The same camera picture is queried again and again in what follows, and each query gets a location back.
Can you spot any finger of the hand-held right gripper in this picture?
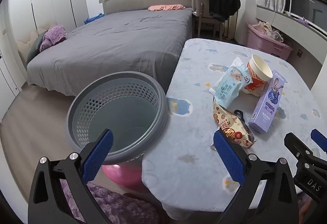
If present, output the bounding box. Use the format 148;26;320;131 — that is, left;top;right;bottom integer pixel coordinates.
283;132;317;164
310;129;327;160

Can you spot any beige chair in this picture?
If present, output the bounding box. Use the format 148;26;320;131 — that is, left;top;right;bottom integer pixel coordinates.
194;0;230;41

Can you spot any bedside table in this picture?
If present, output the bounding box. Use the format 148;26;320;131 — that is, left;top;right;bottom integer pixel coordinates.
191;12;201;36

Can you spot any light blue wet wipes packet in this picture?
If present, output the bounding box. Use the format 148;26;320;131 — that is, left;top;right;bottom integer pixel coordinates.
209;57;252;109

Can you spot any pink plastic storage box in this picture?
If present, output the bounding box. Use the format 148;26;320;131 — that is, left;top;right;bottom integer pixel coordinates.
246;22;293;60

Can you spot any beige printed snack bag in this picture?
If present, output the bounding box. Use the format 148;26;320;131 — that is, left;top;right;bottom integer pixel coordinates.
212;96;256;150

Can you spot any blue cloth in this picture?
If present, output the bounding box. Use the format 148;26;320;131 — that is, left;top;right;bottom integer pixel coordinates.
84;13;105;24

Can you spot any purple cartoon carton box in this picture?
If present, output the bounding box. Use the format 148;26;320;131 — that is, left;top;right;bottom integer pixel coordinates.
248;69;288;134

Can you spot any grey perforated plastic basket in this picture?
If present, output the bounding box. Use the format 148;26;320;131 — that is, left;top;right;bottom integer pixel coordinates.
65;71;169;166

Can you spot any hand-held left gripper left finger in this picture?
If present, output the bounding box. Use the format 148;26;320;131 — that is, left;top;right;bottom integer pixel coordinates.
28;129;114;224

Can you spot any light blue printed blanket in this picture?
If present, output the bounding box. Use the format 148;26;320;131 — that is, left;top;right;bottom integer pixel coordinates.
142;38;327;219

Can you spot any white door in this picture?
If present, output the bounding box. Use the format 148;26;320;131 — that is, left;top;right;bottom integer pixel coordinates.
0;20;23;104

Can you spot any dark grey cushion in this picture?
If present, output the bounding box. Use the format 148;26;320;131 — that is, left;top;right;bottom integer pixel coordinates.
26;32;49;64

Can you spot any person's right forearm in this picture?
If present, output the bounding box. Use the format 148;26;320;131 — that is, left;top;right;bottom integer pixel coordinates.
301;196;327;224

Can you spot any pink cloth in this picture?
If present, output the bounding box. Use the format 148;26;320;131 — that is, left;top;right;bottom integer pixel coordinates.
148;4;186;12

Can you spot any purple fluffy blanket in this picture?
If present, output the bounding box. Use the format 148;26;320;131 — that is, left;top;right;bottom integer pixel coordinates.
60;179;161;224

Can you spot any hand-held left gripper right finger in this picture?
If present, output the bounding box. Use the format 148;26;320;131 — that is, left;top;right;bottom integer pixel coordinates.
213;129;299;224

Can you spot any orange patterned paper cup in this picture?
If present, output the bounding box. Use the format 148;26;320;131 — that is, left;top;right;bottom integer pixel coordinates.
241;54;273;97

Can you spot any purple knit garment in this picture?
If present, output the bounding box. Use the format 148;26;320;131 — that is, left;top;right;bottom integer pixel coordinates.
39;24;67;52

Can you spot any pile of pale clothes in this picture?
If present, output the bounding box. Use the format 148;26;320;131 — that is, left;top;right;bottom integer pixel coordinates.
257;20;285;42

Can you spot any beige crown-shaped cushion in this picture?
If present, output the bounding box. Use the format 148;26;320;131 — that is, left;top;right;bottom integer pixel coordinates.
17;29;44;61

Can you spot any bed with grey sheet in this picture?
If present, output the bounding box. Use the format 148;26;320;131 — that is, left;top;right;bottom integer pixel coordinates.
26;0;196;97

